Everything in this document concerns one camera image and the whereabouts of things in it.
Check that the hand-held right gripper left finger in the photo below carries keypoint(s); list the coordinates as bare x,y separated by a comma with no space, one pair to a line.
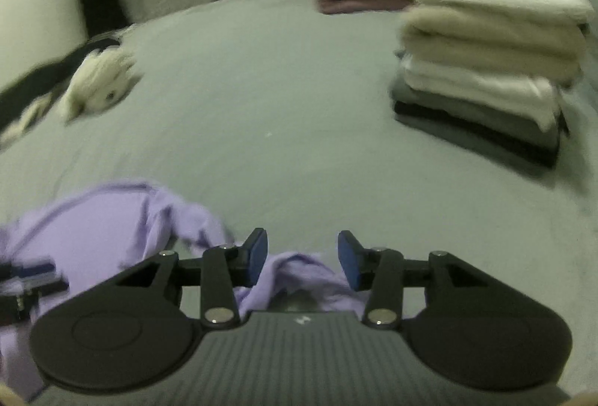
257,256

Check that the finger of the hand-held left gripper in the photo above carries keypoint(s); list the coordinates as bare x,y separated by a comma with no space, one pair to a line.
32,298
32,269

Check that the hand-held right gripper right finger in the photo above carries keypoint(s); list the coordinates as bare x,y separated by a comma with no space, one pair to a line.
350,261

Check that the lilac purple pants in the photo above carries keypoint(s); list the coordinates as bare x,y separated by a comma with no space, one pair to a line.
93,237

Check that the cream white garment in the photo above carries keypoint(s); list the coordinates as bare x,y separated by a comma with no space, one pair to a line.
23,123

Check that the black crumpled garment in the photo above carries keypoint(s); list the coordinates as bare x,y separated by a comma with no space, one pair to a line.
37,76

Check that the white plush dog toy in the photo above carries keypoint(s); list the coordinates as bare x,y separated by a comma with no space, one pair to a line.
100,83

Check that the beige folded garment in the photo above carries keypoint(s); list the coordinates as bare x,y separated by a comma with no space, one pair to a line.
490,41

